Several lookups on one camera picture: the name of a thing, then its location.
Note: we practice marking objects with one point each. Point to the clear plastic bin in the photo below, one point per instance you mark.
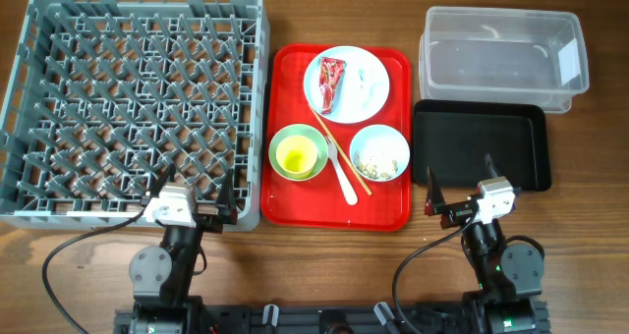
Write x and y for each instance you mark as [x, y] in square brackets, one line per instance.
[501, 55]

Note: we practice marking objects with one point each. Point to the rice and nut scraps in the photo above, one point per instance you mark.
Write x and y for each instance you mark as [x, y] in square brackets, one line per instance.
[375, 166]

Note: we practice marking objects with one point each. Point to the yellow cup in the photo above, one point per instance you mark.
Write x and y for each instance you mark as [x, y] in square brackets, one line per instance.
[296, 156]

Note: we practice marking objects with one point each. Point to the light blue plate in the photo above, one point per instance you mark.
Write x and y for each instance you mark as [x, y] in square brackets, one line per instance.
[350, 104]

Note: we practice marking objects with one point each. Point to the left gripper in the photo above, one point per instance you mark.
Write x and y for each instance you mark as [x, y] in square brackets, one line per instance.
[214, 223]

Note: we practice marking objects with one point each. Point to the red snack wrapper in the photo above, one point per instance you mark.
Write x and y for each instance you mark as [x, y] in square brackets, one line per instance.
[330, 75]

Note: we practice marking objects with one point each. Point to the grey dishwasher rack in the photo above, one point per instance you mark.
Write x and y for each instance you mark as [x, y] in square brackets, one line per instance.
[105, 95]

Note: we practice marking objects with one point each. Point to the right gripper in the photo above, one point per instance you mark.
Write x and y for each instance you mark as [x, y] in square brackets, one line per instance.
[457, 215]

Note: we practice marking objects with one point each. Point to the black plastic tray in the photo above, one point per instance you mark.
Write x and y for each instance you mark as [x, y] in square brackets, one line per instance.
[453, 138]

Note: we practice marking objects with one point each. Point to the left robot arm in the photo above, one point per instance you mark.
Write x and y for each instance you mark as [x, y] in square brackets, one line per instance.
[162, 275]

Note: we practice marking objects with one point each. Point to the white napkin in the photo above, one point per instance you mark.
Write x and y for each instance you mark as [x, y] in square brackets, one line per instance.
[369, 85]

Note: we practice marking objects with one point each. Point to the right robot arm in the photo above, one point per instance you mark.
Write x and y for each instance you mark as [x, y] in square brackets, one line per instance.
[509, 270]

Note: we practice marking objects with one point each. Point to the green bowl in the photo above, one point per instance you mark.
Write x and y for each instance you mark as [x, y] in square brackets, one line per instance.
[299, 130]

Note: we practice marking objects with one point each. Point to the red plastic tray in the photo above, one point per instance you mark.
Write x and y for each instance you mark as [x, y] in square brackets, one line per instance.
[318, 201]

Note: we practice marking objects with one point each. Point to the light blue bowl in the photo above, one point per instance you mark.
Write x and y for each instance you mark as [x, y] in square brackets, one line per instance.
[383, 139]

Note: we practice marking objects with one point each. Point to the white plastic fork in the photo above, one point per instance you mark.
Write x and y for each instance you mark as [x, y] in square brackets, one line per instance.
[345, 185]

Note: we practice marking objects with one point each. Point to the wooden chopstick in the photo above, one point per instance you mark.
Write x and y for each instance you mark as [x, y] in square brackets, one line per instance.
[342, 152]

